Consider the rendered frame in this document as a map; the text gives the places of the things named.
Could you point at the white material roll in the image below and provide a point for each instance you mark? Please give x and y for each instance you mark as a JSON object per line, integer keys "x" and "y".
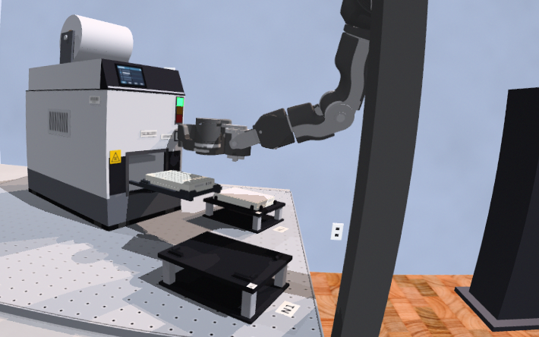
{"x": 95, "y": 39}

